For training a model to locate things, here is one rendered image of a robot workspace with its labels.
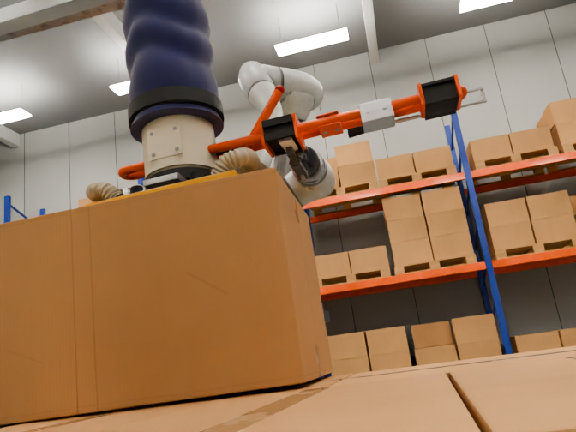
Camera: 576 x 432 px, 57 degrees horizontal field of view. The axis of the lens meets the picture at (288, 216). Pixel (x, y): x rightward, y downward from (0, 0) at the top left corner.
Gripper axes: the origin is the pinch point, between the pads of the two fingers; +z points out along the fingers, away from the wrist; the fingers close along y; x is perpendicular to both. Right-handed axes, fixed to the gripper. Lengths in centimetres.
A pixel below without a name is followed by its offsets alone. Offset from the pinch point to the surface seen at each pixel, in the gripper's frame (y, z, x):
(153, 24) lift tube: -29.8, 11.3, 25.4
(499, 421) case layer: 54, 74, -25
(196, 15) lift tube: -34.0, 4.6, 17.0
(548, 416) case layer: 54, 74, -28
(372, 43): -483, -764, -25
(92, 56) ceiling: -514, -624, 456
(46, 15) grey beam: -202, -163, 189
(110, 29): -484, -536, 364
